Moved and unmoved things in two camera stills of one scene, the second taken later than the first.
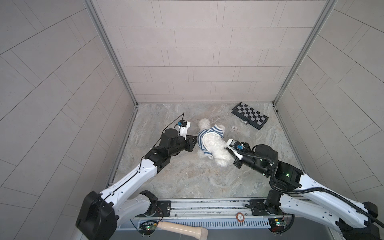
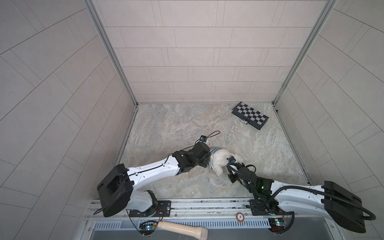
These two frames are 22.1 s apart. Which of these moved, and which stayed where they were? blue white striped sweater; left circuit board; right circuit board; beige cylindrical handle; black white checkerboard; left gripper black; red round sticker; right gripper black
Moved: right gripper black; left gripper black; blue white striped sweater
Stayed: black white checkerboard; beige cylindrical handle; right circuit board; left circuit board; red round sticker
